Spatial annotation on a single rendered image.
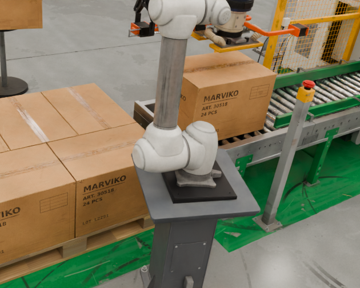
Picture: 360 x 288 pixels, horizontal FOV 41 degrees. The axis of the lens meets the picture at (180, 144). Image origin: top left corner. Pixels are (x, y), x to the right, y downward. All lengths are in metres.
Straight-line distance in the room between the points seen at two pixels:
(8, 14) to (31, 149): 1.65
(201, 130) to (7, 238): 1.13
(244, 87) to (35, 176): 1.29
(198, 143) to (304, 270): 1.32
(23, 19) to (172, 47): 2.47
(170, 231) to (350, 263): 1.39
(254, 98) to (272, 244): 0.94
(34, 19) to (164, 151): 2.47
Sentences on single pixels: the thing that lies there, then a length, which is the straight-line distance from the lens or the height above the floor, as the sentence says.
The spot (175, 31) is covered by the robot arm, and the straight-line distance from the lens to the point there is 1.84.
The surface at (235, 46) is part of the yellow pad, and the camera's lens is 2.81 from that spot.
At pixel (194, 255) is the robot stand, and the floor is 0.37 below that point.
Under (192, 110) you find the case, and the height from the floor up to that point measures 0.80.
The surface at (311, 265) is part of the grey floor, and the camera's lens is 3.15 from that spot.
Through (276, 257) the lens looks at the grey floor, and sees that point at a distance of 3.11.
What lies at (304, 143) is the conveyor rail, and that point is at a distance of 3.40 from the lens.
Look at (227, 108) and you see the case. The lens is 2.90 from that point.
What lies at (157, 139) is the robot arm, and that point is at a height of 1.04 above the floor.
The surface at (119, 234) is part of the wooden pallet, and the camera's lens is 3.00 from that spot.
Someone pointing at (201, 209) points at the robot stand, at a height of 0.75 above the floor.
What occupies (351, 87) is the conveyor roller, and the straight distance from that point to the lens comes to 4.31.
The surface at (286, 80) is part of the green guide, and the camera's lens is 3.89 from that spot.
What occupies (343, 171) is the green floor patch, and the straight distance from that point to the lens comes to 4.12.
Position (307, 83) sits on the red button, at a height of 1.04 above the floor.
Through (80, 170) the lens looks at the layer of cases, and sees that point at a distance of 2.61.
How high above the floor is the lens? 2.08
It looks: 32 degrees down
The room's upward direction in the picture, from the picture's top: 9 degrees clockwise
